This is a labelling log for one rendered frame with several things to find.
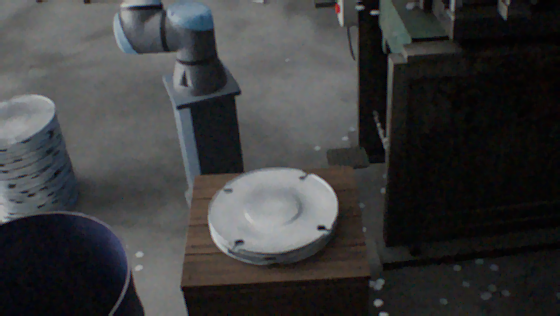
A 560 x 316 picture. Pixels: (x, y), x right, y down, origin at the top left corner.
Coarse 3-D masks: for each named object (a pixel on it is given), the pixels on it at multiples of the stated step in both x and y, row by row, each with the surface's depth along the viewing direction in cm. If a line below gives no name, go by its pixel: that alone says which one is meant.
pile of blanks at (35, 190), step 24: (24, 144) 193; (48, 144) 200; (0, 168) 196; (24, 168) 197; (48, 168) 203; (72, 168) 218; (0, 192) 202; (24, 192) 204; (48, 192) 206; (72, 192) 217; (0, 216) 212
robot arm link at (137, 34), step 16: (128, 0) 173; (144, 0) 172; (128, 16) 172; (144, 16) 172; (160, 16) 173; (128, 32) 173; (144, 32) 172; (128, 48) 175; (144, 48) 175; (160, 48) 175
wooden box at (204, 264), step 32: (192, 192) 164; (352, 192) 160; (192, 224) 154; (352, 224) 151; (192, 256) 146; (224, 256) 145; (320, 256) 143; (352, 256) 143; (192, 288) 139; (224, 288) 139; (256, 288) 140; (288, 288) 140; (320, 288) 140; (352, 288) 140
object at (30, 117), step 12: (24, 96) 214; (36, 96) 213; (0, 108) 209; (12, 108) 209; (24, 108) 208; (36, 108) 207; (48, 108) 207; (0, 120) 202; (12, 120) 201; (24, 120) 201; (36, 120) 201; (48, 120) 201; (0, 132) 197; (12, 132) 197; (24, 132) 196; (36, 132) 195; (0, 144) 192
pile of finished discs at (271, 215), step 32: (224, 192) 158; (256, 192) 156; (288, 192) 155; (320, 192) 155; (224, 224) 148; (256, 224) 147; (288, 224) 147; (320, 224) 146; (256, 256) 140; (288, 256) 141
